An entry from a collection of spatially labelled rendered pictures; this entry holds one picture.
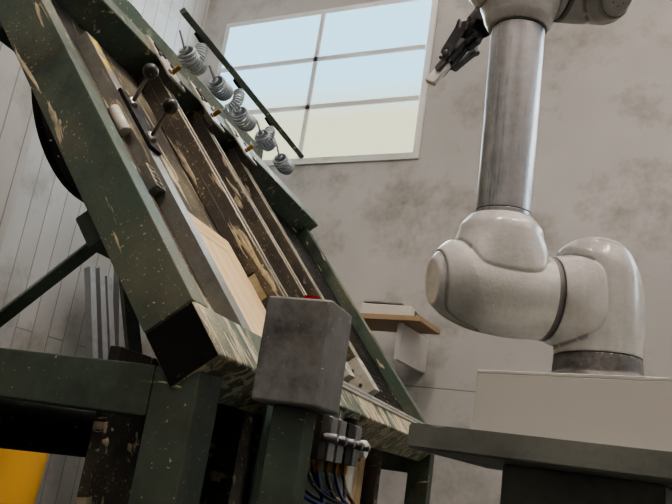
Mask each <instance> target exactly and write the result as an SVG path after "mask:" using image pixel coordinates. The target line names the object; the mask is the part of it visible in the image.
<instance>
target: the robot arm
mask: <svg viewBox="0 0 672 504"><path fill-rule="evenodd" d="M469 1H470V2H471V3H472V4H473V5H474V6H475V7H474V10H473V11H472V12H471V14H470V15H469V16H468V17H467V20H466V21H465V20H462V19H458V20H457V23H456V26H455V28H454V30H453V31H452V33H451V35H450V36H449V38H448V40H447V41H446V43H445V44H444V46H443V48H442V49H441V53H442V56H439V59H441V60H440V61H439V62H438V64H437V65H436V66H435V69H434V70H433V71H432V72H431V73H430V74H429V76H428V77H427V78H426V79H425V81H426V82H427V83H428V84H430V85H432V86H436V85H437V83H438V82H439V81H440V80H441V79H442V78H443V77H445V75H446V74H447V73H448V72H449V71H450V70H452V71H454V72H457V71H458V70H459V69H460V68H461V67H463V66H464V65H465V64H466V63H468V62H469V61H470V60H471V59H472V58H474V57H476V56H479V54H480V52H479V51H478V45H480V43H481V41H482V39H483V38H485V37H488V36H489V35H490V36H491V38H490V49H489V60H488V71H487V82H486V93H485V104H484V105H485V110H484V121H483V133H482V144H481V155H480V166H479V177H478V188H477V199H476V210H475V212H474V213H472V214H471V215H470V216H468V217H467V218H466V219H465V220H464V221H463V222H462V223H461V224H460V226H459V230H458V233H457V235H456V238H455V240H448V241H446V242H445V243H443V244H442V245H441V246H440V247H439V248H438V249H437V250H436V251H435V253H434V255H433V256H432V257H431V259H430V261H429V263H428V266H427V271H426V279H425V289H426V296H427V299H428V302H429V303H430V305H431V306H432V307H433V308H434V309H435V310H436V311H437V312H438V313H439V314H440V315H441V316H443V317H444V318H446V319H447V320H449V321H451V322H453V323H455V324H457V325H459V326H461V327H463V328H466V329H469V330H472V331H475V332H479V333H483V334H487V335H492V336H498V337H504V338H512V339H524V340H538V341H541V342H543V343H545V344H547V345H550V346H553V362H552V371H551V372H549V373H573V374H596V375H620V376H643V377H645V376H644V364H643V355H644V344H645V299H644V289H643V284H642V279H641V276H640V272H639V269H638V267H637V264H636V262H635V260H634V258H633V256H632V254H631V253H630V251H629V250H628V249H626V248H625V247H624V246H623V245H622V244H621V243H619V242H617V241H615V240H612V239H609V238H603V237H584V238H580V239H577V240H574V241H571V242H569V243H568V244H566V245H565V246H563V247H562V248H561V249H560V250H559V251H558V253H557V255H556V257H551V256H549V255H548V250H547V247H546V243H545V240H544V233H543V230H542V229H541V227H540V226H539V225H538V223H537V222H536V221H535V220H534V219H533V218H532V217H531V212H532V199H533V186H534V172H535V159H536V145H537V132H538V119H539V105H540V92H541V79H542V65H543V52H544V39H545V35H546V34H547V32H548V31H549V30H550V28H551V26H552V24H553V22H555V23H564V24H582V25H584V24H590V25H598V26H604V25H608V24H611V23H613V22H615V21H617V20H618V19H620V18H621V17H622V16H624V14H625V13H626V12H627V10H628V8H629V6H630V4H631V1H632V0H469ZM446 49H447V50H446Z"/></svg>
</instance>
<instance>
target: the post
mask: <svg viewBox="0 0 672 504"><path fill-rule="evenodd" d="M316 415H317V414H316V412H314V411H312V410H309V409H306V408H301V407H293V406H285V405H274V406H273V412H272V418H271V424H270V430H269V436H268V442H267V448H266V454H265V460H264V466H263V473H262V479H261V485H260V491H259V497H258V503H257V504H303V502H304V495H305V488H306V482H307V475H308V468H309V462H310V455H311V448H312V442H313V435H314V428H315V422H316Z"/></svg>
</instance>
